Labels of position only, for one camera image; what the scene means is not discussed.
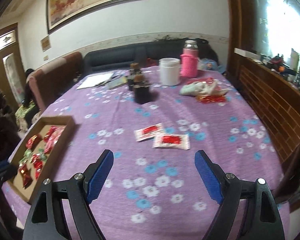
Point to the colourful printed cushion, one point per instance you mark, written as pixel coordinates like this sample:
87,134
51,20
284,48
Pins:
210,65

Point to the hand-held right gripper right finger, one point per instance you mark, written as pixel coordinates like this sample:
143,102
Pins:
207,175

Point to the red-brown armchair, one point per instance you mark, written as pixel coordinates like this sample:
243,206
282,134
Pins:
56,80

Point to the shiny red wrappers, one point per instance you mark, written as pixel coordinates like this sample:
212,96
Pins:
211,98

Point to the pile of mixed snacks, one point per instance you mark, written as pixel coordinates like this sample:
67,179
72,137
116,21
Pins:
32,141

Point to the white plastic jar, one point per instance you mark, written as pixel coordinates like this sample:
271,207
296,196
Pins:
169,71

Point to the grey notebook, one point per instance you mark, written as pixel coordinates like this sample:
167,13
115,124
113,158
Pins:
117,82

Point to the black pot with brown top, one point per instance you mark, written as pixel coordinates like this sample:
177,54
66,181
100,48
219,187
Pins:
142,93
134,76

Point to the bottle with pink knitted sleeve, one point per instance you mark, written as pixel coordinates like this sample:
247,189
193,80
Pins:
189,63

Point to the wooden pillar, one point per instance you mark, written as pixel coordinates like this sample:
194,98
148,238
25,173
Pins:
233,17

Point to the dark sofa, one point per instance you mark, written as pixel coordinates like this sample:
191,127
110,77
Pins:
120,55

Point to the cardboard box tray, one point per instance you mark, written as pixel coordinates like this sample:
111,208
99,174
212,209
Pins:
43,129

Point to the purple floral tablecloth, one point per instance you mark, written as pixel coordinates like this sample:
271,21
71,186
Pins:
165,110

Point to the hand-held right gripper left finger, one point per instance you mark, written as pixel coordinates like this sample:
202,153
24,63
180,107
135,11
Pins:
101,177

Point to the white wall switch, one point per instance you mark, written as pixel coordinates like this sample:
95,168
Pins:
45,58

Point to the white red-label snack packet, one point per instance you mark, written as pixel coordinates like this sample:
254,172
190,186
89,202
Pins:
149,131
171,140

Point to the framed horse painting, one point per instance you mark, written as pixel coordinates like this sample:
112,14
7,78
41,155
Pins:
90,2

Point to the dark small clutter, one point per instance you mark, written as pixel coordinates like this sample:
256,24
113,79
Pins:
280,63

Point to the bright window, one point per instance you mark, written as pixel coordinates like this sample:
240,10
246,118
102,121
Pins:
280,22

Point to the white crumpled cloth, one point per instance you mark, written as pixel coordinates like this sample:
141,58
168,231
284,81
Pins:
200,88

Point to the white paper sheet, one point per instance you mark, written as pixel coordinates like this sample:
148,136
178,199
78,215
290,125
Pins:
93,81

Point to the yellow wall plaque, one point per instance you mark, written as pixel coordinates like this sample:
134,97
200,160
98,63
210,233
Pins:
46,43

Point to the wooden glass door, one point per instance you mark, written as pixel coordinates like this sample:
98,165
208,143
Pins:
7,62

